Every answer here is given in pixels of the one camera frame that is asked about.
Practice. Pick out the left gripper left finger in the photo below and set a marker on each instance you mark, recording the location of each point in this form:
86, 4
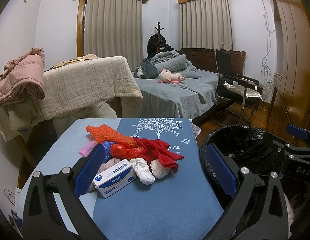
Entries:
42, 218

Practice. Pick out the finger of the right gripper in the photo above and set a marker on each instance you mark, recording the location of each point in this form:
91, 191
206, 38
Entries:
297, 132

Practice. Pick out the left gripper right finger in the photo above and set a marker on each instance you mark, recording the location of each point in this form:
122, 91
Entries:
256, 206

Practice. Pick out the white blue cardboard box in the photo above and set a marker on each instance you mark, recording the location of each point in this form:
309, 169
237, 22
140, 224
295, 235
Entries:
114, 178

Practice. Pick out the pink foam block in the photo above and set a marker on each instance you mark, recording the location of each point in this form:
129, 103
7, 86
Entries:
84, 152

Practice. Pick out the pink sock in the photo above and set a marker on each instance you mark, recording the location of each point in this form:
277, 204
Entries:
108, 164

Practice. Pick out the red cloth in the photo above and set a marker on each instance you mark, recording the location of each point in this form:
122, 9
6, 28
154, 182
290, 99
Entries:
158, 149

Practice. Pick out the blue plastic bag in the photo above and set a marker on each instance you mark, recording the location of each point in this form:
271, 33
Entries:
107, 146

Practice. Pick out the red plastic bag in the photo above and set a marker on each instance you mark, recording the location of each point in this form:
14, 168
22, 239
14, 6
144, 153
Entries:
120, 151

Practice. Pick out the orange foam net sleeve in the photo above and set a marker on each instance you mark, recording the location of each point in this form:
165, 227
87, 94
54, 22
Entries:
106, 133

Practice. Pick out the black lined trash bin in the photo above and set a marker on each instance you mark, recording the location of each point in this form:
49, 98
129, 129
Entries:
247, 146

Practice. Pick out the wooden wardrobe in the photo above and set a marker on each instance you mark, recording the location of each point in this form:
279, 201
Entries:
290, 103

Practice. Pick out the blue coffee tree mat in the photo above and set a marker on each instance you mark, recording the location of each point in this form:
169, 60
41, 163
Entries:
178, 206

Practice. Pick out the silver cushion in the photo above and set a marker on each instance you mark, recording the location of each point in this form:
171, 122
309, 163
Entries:
240, 90

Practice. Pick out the black office chair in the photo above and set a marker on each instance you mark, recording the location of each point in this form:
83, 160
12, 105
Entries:
225, 73

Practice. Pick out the bed with grey sheet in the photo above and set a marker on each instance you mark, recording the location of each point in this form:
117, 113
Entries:
194, 99

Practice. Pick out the wooden bed headboard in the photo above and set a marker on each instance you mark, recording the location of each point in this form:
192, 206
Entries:
204, 59

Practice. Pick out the pink plush toy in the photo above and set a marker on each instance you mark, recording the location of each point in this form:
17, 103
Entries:
165, 76

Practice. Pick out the grey pillow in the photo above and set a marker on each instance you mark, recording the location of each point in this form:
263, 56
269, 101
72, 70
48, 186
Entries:
175, 64

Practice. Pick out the pink padded jacket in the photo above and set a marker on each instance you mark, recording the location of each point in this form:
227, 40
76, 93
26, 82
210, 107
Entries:
21, 76

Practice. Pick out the right beige curtain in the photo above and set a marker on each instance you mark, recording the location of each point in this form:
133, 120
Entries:
206, 24

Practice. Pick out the beige curtain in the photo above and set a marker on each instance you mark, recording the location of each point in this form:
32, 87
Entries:
114, 28
206, 24

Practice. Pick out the dark clothes pile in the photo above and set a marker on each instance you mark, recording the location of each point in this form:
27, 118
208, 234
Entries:
146, 70

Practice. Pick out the beige quilt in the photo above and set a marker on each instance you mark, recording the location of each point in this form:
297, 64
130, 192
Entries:
79, 85

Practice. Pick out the wooden coat rack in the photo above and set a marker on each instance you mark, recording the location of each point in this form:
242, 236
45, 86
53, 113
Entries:
157, 43

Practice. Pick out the left beige curtain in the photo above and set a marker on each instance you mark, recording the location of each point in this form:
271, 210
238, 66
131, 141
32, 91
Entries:
114, 28

